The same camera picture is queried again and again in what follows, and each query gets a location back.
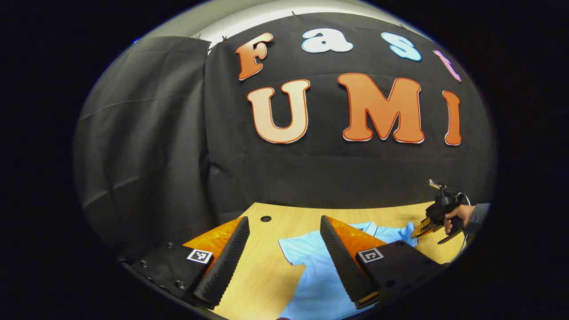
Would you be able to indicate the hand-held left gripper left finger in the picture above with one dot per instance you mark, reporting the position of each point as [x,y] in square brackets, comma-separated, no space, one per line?
[226,266]

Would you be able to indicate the light blue T-shirt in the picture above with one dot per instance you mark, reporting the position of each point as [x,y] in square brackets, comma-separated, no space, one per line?
[320,284]

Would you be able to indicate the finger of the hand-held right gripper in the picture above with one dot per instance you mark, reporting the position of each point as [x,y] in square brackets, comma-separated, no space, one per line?
[422,232]
[432,222]

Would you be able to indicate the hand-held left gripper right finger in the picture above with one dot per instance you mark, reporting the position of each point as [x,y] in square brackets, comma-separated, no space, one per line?
[342,266]

